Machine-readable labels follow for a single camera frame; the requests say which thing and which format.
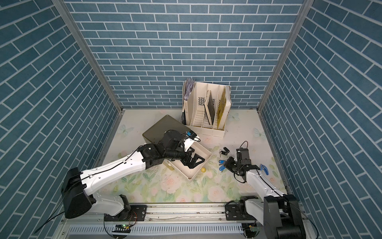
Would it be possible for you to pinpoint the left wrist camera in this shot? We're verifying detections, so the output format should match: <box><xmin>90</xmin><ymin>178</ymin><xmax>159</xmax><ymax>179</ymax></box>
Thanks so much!
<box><xmin>184</xmin><ymin>130</ymin><xmax>201</xmax><ymax>152</ymax></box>

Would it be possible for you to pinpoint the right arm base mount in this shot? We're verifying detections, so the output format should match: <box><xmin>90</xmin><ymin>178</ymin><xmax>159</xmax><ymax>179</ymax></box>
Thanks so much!
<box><xmin>225</xmin><ymin>196</ymin><xmax>258</xmax><ymax>221</ymax></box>

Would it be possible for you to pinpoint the olive and cream drawer cabinet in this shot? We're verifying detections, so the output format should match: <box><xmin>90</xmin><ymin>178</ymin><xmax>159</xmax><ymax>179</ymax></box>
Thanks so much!
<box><xmin>138</xmin><ymin>115</ymin><xmax>190</xmax><ymax>169</ymax></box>

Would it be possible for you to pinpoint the blue plastic clip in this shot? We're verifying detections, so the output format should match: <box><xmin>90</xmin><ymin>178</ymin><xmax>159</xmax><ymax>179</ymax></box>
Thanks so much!
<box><xmin>260</xmin><ymin>164</ymin><xmax>269</xmax><ymax>176</ymax></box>

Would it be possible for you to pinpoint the cream drawer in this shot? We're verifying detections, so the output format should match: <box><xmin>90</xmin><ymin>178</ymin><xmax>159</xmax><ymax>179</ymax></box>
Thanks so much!
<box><xmin>168</xmin><ymin>142</ymin><xmax>212</xmax><ymax>181</ymax></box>

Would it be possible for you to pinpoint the yellow cover book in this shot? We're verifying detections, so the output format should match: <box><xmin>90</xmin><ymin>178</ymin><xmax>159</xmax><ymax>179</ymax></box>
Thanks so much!
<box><xmin>217</xmin><ymin>86</ymin><xmax>232</xmax><ymax>130</ymax></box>

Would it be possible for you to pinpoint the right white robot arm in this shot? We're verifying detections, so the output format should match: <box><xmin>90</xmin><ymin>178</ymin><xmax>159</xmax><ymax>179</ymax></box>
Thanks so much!
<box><xmin>223</xmin><ymin>147</ymin><xmax>306</xmax><ymax>239</ymax></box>

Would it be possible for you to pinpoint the right metal corner post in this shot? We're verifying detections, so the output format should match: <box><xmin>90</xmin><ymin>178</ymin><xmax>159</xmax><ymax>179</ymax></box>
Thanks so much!
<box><xmin>257</xmin><ymin>0</ymin><xmax>314</xmax><ymax>113</ymax></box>

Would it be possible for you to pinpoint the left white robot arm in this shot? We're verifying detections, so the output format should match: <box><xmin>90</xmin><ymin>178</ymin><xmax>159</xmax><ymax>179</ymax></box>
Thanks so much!
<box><xmin>61</xmin><ymin>129</ymin><xmax>206</xmax><ymax>222</ymax></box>

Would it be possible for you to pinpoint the white file organizer rack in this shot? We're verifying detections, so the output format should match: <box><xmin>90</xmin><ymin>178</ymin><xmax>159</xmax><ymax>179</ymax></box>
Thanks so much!
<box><xmin>181</xmin><ymin>81</ymin><xmax>226</xmax><ymax>138</ymax></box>

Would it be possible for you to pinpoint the blue tag key bunch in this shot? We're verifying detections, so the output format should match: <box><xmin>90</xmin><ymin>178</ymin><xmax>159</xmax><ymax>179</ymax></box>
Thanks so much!
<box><xmin>218</xmin><ymin>160</ymin><xmax>226</xmax><ymax>171</ymax></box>

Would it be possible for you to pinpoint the dark cover book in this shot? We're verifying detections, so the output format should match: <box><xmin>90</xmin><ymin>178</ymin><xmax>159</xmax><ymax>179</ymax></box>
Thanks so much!
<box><xmin>205</xmin><ymin>90</ymin><xmax>215</xmax><ymax>125</ymax></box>

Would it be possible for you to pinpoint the left metal corner post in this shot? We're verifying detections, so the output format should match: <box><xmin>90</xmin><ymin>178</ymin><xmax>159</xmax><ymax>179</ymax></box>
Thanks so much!
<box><xmin>52</xmin><ymin>0</ymin><xmax>123</xmax><ymax>114</ymax></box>

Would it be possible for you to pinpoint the floral table mat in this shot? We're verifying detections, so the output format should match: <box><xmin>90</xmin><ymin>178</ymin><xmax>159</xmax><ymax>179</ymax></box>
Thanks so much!
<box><xmin>91</xmin><ymin>143</ymin><xmax>284</xmax><ymax>204</ymax></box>

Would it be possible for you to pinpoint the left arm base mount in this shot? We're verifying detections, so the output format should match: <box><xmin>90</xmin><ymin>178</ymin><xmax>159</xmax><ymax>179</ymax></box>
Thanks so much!
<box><xmin>104</xmin><ymin>195</ymin><xmax>147</xmax><ymax>222</ymax></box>

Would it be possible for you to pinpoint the black car key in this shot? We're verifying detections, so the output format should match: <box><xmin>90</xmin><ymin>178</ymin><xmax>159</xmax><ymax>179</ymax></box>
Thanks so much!
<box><xmin>219</xmin><ymin>147</ymin><xmax>230</xmax><ymax>156</ymax></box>

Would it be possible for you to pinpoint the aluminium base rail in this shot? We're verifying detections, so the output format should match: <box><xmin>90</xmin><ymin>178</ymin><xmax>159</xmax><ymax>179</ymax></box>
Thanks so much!
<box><xmin>59</xmin><ymin>203</ymin><xmax>308</xmax><ymax>225</ymax></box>

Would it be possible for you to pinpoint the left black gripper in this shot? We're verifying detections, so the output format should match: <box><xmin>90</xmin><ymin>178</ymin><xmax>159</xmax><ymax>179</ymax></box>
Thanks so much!
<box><xmin>163</xmin><ymin>145</ymin><xmax>206</xmax><ymax>169</ymax></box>

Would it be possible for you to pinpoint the blue spine book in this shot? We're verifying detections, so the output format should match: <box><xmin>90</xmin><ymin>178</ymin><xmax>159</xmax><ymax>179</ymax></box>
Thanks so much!
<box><xmin>183</xmin><ymin>78</ymin><xmax>196</xmax><ymax>125</ymax></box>

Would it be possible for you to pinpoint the metal corner post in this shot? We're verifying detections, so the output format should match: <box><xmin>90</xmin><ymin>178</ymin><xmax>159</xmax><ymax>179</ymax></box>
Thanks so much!
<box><xmin>52</xmin><ymin>0</ymin><xmax>123</xmax><ymax>114</ymax></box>
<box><xmin>257</xmin><ymin>0</ymin><xmax>314</xmax><ymax>113</ymax></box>

